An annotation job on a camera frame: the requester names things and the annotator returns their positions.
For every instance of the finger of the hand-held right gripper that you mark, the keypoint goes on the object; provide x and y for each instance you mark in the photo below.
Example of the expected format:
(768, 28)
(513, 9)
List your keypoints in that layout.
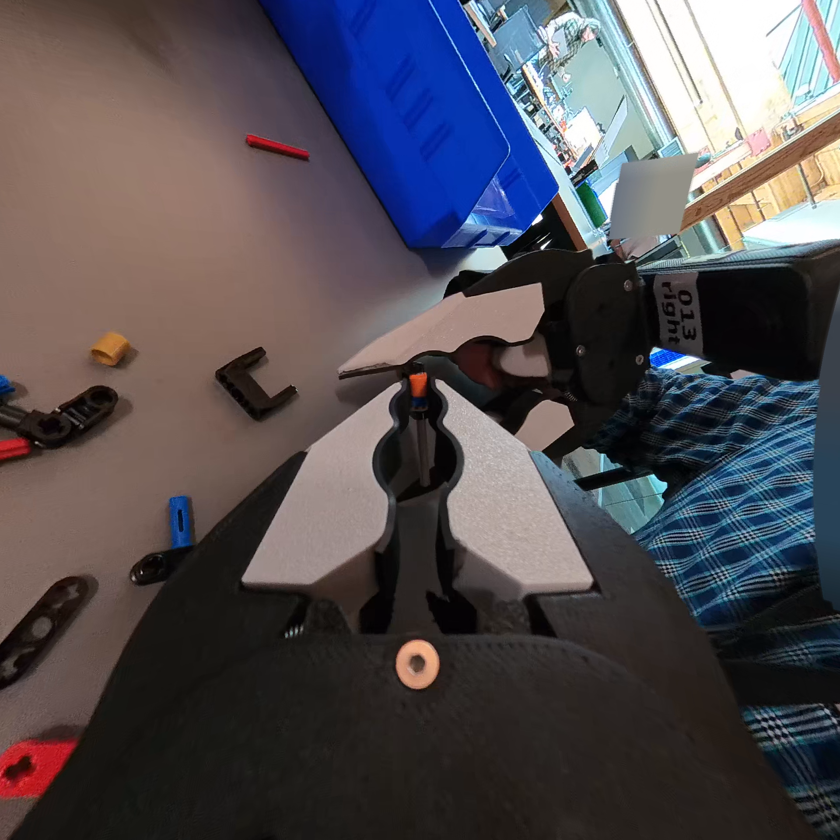
(459, 321)
(541, 430)

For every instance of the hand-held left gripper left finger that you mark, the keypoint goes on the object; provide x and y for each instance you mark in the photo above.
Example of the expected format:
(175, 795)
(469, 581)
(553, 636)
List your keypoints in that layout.
(321, 525)

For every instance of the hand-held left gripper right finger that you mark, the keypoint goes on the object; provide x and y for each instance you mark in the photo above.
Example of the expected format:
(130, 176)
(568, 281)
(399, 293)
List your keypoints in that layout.
(518, 525)

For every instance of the orange lego connector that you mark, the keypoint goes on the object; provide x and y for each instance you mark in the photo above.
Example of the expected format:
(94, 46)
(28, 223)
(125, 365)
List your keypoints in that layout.
(418, 384)

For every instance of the small black lego assembly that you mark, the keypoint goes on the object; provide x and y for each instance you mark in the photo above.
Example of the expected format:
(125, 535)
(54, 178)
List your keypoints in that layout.
(423, 446)

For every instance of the black lego axle connector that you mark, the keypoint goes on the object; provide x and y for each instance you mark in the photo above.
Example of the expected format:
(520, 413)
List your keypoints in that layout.
(157, 568)

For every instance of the long red lego axle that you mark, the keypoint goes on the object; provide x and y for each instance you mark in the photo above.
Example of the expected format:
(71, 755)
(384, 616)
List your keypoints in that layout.
(277, 147)

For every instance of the yellow lego bush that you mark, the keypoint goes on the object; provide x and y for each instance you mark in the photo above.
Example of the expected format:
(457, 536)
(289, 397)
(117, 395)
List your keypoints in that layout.
(109, 348)

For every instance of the black angled lego connector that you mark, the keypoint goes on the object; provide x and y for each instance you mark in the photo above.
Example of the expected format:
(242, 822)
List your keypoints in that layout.
(49, 426)

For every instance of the red lego axle pin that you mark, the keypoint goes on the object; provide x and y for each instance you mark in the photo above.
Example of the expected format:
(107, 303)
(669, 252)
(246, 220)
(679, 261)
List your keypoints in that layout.
(14, 449)

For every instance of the black three-hole lego liftarm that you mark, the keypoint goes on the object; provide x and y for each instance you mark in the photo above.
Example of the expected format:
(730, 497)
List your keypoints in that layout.
(23, 649)

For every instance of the red lego connector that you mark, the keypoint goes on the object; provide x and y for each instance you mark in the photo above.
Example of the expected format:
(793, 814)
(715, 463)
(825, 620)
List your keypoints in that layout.
(52, 754)

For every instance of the green container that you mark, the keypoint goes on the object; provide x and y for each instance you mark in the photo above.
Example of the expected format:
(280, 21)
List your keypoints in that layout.
(592, 202)

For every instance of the person in blue plaid shirt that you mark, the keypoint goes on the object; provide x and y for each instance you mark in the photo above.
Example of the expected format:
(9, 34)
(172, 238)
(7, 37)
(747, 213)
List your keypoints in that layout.
(722, 525)

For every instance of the wooden workbench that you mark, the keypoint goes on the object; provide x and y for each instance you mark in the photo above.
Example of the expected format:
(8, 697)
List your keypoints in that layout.
(761, 170)

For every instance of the plain blue parts bin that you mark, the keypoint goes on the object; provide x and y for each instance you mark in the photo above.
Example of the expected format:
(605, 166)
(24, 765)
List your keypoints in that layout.
(394, 98)

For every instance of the black u-shaped lego frame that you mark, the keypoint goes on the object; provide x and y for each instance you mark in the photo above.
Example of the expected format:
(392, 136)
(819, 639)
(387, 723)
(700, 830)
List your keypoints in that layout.
(253, 394)

